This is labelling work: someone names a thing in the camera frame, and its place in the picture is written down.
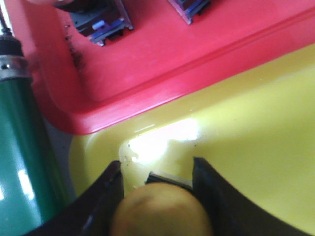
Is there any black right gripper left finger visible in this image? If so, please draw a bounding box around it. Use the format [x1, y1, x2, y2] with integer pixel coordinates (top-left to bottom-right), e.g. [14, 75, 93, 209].
[26, 160, 123, 236]

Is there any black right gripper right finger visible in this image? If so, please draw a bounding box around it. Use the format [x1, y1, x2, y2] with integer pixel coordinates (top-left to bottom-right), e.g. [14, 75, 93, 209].
[192, 157, 307, 236]

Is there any yellow mushroom push button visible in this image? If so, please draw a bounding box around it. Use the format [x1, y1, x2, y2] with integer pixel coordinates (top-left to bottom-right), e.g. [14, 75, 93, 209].
[110, 182, 214, 236]

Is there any red mushroom push button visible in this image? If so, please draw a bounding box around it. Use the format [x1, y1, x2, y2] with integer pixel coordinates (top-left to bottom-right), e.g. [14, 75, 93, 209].
[53, 0, 134, 47]
[168, 0, 212, 25]

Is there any green conveyor belt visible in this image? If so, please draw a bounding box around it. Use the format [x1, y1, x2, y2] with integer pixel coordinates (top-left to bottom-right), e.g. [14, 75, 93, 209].
[0, 79, 70, 236]

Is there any yellow plastic bin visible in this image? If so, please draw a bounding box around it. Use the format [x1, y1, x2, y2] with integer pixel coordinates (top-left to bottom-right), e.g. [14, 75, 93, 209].
[69, 45, 315, 235]

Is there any red plastic bin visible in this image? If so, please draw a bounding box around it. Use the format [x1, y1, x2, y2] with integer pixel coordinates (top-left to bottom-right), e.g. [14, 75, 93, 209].
[5, 0, 315, 135]

